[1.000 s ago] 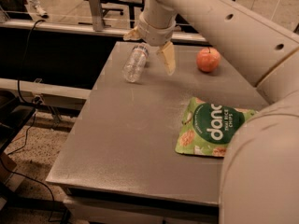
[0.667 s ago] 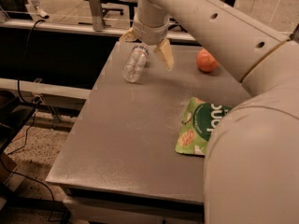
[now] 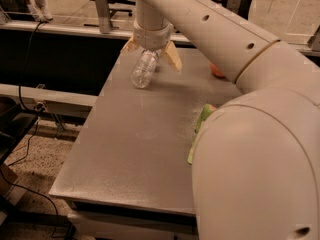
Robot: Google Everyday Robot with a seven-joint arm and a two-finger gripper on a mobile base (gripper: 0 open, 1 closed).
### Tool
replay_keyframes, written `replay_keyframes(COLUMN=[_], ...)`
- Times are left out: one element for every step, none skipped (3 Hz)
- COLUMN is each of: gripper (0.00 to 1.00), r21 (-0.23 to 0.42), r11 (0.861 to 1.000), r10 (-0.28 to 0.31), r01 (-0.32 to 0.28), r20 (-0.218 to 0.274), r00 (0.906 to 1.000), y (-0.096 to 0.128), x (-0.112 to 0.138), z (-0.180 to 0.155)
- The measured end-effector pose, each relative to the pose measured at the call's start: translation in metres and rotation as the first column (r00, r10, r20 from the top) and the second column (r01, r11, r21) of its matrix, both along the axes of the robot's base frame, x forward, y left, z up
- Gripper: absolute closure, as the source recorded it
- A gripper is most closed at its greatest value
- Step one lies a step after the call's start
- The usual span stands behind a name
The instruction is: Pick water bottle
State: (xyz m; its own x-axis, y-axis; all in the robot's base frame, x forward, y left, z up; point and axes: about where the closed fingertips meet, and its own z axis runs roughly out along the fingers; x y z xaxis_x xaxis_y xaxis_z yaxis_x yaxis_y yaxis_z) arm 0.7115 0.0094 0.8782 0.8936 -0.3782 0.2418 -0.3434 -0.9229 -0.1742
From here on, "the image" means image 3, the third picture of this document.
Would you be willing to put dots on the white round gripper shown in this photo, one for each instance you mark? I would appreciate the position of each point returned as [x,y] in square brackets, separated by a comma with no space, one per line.
[151,39]

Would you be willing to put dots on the clear plastic water bottle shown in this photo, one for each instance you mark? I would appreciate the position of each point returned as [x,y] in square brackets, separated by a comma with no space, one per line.
[144,69]

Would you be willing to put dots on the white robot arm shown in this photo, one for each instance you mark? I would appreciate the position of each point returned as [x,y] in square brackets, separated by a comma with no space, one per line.
[256,162]

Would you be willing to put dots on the orange red apple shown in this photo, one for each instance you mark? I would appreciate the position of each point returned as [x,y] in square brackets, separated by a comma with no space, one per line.
[215,71]

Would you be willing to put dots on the green rice chips bag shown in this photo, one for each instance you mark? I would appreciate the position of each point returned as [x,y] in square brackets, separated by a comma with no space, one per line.
[207,110]

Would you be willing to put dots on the left metal barrier post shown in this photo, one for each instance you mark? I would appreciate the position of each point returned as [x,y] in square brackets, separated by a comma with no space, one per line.
[103,12]

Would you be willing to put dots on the metal barrier post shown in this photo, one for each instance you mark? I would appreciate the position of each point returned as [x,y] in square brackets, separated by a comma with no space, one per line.
[233,5]
[103,12]

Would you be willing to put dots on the right metal barrier post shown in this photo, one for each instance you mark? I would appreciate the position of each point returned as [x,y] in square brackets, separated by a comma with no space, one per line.
[233,5]

